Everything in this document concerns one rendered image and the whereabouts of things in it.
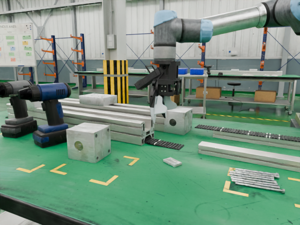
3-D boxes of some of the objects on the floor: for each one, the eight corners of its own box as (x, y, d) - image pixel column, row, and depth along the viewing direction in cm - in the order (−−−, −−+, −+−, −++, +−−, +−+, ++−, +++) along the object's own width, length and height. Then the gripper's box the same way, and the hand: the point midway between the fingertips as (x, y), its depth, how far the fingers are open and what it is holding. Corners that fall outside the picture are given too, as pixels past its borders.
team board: (-25, 107, 569) (-38, 21, 527) (-10, 103, 617) (-21, 25, 576) (35, 108, 558) (26, 20, 516) (46, 104, 606) (39, 24, 565)
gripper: (169, 60, 71) (168, 127, 75) (185, 60, 83) (183, 118, 87) (144, 60, 75) (144, 124, 79) (164, 60, 87) (162, 115, 91)
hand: (158, 117), depth 85 cm, fingers open, 8 cm apart
